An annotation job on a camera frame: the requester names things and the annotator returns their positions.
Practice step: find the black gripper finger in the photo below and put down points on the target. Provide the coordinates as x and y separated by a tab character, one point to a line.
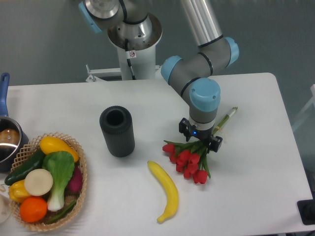
214	144
184	128

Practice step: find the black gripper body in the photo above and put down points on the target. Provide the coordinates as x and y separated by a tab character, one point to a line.
203	135

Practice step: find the red tulip bouquet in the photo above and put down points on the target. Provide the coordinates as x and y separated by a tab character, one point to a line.
190	159

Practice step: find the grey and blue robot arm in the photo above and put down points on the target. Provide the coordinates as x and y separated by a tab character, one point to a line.
190	78

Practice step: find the dark grey ribbed vase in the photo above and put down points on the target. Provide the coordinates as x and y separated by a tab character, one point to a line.
117	128

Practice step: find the yellow banana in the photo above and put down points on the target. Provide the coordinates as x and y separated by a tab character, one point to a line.
170	189

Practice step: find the black device at edge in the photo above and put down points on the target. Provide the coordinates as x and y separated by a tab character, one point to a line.
307	211

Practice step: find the purple sweet potato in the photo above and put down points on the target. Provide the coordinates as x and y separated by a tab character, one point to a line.
76	182

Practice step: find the green bok choy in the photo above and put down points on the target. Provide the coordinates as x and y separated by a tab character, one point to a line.
60	165

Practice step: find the yellow squash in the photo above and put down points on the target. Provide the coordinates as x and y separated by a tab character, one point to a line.
51	144

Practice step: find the green chili pepper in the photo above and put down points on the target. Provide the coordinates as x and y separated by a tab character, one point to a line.
62	214

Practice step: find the green cucumber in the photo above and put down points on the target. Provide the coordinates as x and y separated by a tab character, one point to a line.
35	161

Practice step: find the woven wicker basket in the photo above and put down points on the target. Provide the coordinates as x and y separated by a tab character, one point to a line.
25	152

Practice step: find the white round radish slice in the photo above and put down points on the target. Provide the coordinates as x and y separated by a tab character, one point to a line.
38	182

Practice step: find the orange fruit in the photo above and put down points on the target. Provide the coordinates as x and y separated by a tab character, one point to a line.
33	209

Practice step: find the yellow bell pepper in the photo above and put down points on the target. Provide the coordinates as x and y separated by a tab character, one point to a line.
17	192

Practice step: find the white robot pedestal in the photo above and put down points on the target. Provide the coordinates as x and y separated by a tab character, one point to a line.
136	46

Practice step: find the white metal base frame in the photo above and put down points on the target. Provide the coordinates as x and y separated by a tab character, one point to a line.
113	74

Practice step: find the blue handled saucepan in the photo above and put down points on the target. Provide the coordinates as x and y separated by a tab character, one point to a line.
12	137

